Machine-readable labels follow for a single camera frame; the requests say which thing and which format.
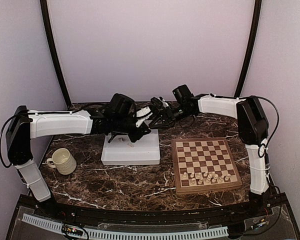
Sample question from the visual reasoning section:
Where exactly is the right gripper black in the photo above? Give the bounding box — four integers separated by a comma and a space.
149, 104, 193, 129

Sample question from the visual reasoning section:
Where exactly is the white plastic divided tray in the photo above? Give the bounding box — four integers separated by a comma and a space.
101, 129, 161, 166

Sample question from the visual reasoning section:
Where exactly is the wooden chess board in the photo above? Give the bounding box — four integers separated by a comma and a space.
171, 137, 242, 195

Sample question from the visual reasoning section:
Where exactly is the white chess piece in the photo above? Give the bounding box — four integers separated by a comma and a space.
218, 175, 225, 183
198, 177, 204, 185
211, 174, 219, 183

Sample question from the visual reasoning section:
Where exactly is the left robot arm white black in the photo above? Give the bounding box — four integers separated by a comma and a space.
0, 93, 152, 218

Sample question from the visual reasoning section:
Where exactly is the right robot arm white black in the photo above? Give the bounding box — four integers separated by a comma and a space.
149, 84, 273, 196

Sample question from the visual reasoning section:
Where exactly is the white chess queen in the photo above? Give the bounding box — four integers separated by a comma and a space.
206, 174, 212, 184

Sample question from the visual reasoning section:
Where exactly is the cream ribbed ceramic mug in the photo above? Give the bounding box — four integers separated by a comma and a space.
46, 148, 77, 175

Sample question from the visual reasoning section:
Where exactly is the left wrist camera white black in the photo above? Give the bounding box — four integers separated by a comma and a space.
135, 106, 153, 128

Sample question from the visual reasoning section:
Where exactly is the black left frame post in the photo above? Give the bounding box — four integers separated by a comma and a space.
39, 0, 72, 108

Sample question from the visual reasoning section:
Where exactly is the black frame post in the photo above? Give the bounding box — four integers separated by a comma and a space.
234, 0, 262, 98
39, 0, 72, 108

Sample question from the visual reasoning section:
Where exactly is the white slotted cable duct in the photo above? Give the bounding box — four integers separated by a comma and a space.
21, 213, 229, 240

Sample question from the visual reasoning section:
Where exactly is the black right frame post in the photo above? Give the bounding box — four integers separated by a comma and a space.
234, 0, 262, 98

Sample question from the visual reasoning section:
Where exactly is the black front rail base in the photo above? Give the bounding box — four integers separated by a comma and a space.
6, 193, 300, 240

